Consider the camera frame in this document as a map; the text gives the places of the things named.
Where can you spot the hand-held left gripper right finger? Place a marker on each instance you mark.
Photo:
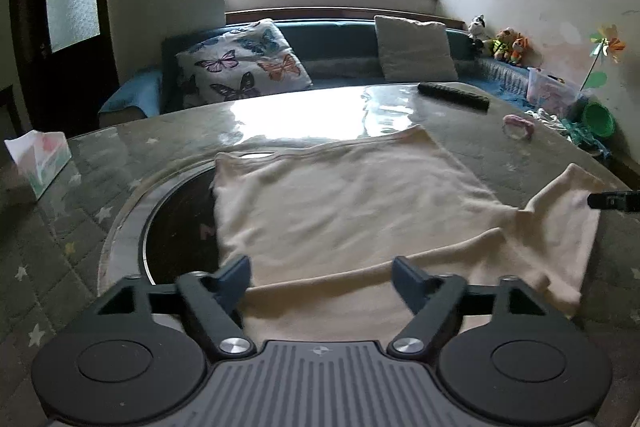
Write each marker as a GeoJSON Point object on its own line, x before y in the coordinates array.
{"type": "Point", "coordinates": [410, 282]}

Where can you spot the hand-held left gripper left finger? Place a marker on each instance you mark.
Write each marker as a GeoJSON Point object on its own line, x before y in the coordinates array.
{"type": "Point", "coordinates": [235, 279]}

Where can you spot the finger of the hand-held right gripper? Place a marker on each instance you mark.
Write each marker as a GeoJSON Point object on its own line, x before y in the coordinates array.
{"type": "Point", "coordinates": [615, 200]}

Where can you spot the cream knit garment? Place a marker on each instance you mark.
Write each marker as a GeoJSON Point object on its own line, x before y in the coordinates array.
{"type": "Point", "coordinates": [350, 197]}

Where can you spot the teal mesh net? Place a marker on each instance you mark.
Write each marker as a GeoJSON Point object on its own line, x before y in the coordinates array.
{"type": "Point", "coordinates": [582, 134]}

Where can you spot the round black inset cooktop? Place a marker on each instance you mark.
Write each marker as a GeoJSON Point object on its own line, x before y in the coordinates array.
{"type": "Point", "coordinates": [175, 227]}

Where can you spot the green toy bucket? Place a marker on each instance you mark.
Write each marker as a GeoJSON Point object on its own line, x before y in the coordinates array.
{"type": "Point", "coordinates": [600, 119]}

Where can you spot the clear plastic storage box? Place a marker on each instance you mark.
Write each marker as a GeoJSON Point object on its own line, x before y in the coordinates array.
{"type": "Point", "coordinates": [550, 94]}

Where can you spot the pink tape roll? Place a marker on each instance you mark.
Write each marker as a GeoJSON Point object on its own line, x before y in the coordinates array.
{"type": "Point", "coordinates": [517, 121]}

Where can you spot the colourful toy pinwheel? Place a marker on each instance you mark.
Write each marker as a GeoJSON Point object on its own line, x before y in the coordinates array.
{"type": "Point", "coordinates": [607, 42]}

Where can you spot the blue quilted sofa cover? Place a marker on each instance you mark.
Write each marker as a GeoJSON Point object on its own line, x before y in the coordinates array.
{"type": "Point", "coordinates": [505, 77]}

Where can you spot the orange plush toy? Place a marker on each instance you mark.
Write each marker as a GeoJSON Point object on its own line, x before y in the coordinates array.
{"type": "Point", "coordinates": [521, 49]}

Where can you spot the yellow plush toy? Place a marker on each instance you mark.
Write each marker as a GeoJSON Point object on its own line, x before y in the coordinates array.
{"type": "Point", "coordinates": [502, 44]}

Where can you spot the black remote control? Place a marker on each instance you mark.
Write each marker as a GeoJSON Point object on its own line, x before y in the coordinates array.
{"type": "Point", "coordinates": [452, 94]}

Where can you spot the blue blanket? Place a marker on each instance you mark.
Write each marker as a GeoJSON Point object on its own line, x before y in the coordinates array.
{"type": "Point", "coordinates": [135, 89]}

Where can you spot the butterfly print pillow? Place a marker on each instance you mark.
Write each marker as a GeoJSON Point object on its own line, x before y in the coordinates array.
{"type": "Point", "coordinates": [240, 62]}

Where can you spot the black and white cow plush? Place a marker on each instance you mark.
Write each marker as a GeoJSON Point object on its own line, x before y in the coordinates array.
{"type": "Point", "coordinates": [479, 29]}

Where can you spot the tissue box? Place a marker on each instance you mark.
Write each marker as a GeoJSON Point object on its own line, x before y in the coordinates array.
{"type": "Point", "coordinates": [47, 162]}

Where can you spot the plain beige pillow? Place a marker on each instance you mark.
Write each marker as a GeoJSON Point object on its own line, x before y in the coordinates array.
{"type": "Point", "coordinates": [415, 47]}

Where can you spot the dark teal sofa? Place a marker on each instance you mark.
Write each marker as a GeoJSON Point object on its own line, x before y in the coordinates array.
{"type": "Point", "coordinates": [345, 42]}

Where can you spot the dark door with frosted glass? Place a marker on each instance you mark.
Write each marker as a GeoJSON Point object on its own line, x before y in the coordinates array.
{"type": "Point", "coordinates": [30, 82]}

